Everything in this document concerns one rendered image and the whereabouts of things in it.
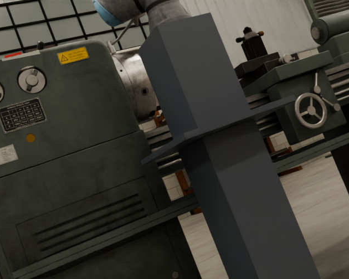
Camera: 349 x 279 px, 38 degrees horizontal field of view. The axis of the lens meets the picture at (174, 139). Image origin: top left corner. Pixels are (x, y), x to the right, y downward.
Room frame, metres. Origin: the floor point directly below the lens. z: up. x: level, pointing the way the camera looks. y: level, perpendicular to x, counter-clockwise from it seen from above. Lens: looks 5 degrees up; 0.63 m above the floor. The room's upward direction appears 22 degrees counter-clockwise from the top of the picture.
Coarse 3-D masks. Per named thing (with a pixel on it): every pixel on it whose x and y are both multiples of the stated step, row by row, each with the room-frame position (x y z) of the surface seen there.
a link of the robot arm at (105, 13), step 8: (96, 0) 1.64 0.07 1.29; (104, 0) 1.62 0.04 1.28; (112, 0) 1.62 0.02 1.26; (120, 0) 1.61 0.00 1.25; (128, 0) 1.61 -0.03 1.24; (96, 8) 1.63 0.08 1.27; (104, 8) 1.63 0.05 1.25; (112, 8) 1.63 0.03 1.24; (120, 8) 1.62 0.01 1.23; (128, 8) 1.63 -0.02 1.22; (136, 8) 1.63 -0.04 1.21; (104, 16) 1.64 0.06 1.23; (112, 16) 1.64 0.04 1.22; (120, 16) 1.64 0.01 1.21; (128, 16) 1.65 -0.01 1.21; (136, 16) 1.68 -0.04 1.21; (112, 24) 1.67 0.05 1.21
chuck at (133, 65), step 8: (120, 56) 2.04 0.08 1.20; (128, 56) 2.04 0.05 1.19; (136, 56) 2.05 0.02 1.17; (128, 64) 2.01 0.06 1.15; (136, 64) 2.02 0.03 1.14; (128, 72) 1.99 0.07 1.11; (136, 72) 2.00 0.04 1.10; (144, 72) 2.02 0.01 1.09; (136, 80) 2.00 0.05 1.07; (144, 80) 2.01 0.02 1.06; (136, 88) 2.00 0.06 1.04; (152, 88) 2.03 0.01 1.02; (136, 96) 2.00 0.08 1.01; (144, 96) 2.02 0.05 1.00; (152, 96) 2.04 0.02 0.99; (136, 104) 2.02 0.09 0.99; (144, 104) 2.04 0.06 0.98; (152, 104) 2.06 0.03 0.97; (144, 112) 2.06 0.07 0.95; (144, 120) 2.11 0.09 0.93
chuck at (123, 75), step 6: (114, 60) 2.02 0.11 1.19; (120, 66) 2.00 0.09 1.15; (120, 72) 1.98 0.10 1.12; (120, 78) 1.98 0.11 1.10; (126, 78) 1.98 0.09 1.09; (126, 84) 1.98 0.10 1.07; (126, 90) 1.98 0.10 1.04; (132, 90) 1.99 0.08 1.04; (132, 96) 2.00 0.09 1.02; (132, 102) 2.00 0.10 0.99; (132, 108) 2.02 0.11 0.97
